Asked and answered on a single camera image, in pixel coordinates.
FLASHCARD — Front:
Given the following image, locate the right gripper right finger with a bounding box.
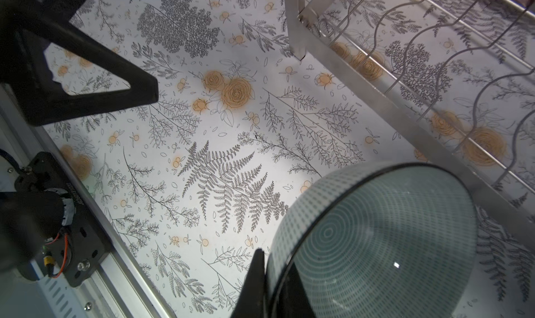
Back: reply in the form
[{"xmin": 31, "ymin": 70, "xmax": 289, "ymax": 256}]
[{"xmin": 275, "ymin": 265, "xmax": 316, "ymax": 318}]

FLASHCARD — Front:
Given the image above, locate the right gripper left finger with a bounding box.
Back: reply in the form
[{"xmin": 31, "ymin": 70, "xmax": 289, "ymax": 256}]
[{"xmin": 231, "ymin": 248, "xmax": 266, "ymax": 318}]

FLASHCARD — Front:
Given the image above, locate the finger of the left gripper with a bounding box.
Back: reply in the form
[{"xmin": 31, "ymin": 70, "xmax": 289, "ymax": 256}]
[{"xmin": 8, "ymin": 5, "xmax": 159, "ymax": 126}]

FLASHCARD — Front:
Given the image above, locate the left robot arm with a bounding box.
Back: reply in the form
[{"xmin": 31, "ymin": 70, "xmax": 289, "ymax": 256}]
[{"xmin": 1, "ymin": 3, "xmax": 159, "ymax": 272}]

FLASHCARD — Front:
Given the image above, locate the stainless steel dish rack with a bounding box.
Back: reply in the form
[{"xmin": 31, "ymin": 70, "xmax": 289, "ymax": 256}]
[{"xmin": 284, "ymin": 0, "xmax": 534, "ymax": 248}]

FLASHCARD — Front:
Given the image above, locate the floral tablecloth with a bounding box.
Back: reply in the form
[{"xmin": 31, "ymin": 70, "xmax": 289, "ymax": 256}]
[{"xmin": 46, "ymin": 0, "xmax": 534, "ymax": 317}]

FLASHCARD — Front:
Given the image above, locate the aluminium front rail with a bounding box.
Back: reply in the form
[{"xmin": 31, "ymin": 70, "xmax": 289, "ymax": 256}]
[{"xmin": 1, "ymin": 89, "xmax": 175, "ymax": 317}]

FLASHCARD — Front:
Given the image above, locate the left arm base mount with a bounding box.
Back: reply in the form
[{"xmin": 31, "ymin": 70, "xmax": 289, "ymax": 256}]
[{"xmin": 14, "ymin": 152, "xmax": 112, "ymax": 287}]

